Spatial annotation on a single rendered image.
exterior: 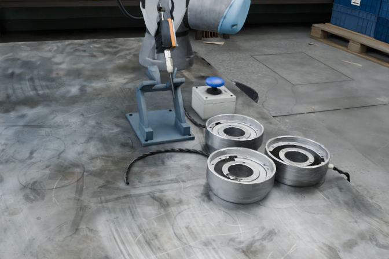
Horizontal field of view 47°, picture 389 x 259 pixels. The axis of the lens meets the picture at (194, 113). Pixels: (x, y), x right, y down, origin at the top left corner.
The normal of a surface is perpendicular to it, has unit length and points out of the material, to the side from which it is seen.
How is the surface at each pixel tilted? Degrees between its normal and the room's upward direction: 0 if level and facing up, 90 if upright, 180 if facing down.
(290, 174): 90
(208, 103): 90
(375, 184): 0
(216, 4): 72
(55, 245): 0
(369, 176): 0
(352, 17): 90
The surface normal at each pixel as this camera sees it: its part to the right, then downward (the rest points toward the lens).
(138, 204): 0.06, -0.91
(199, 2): -0.29, 0.05
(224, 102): 0.35, 0.41
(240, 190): -0.10, 0.41
